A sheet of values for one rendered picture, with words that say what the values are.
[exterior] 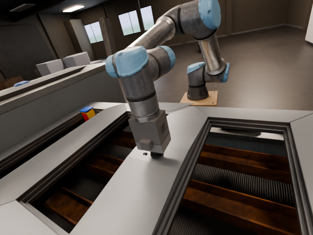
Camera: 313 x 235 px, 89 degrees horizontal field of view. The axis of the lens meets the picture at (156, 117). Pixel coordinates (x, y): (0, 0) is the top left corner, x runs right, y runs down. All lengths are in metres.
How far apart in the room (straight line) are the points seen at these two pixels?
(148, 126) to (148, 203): 0.18
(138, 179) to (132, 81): 0.26
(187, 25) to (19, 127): 0.98
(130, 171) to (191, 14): 0.62
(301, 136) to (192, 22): 0.55
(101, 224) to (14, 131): 0.80
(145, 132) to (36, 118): 0.82
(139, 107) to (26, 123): 0.84
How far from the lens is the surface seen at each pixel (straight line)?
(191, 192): 0.65
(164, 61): 0.44
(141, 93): 0.37
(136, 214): 0.42
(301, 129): 0.67
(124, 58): 0.35
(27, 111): 1.13
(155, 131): 0.41
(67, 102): 1.22
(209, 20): 0.75
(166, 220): 0.43
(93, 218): 0.47
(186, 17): 0.77
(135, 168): 0.49
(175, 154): 0.49
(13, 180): 0.79
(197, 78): 1.10
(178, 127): 0.62
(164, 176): 0.45
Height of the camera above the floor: 1.21
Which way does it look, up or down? 28 degrees down
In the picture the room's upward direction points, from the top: 13 degrees counter-clockwise
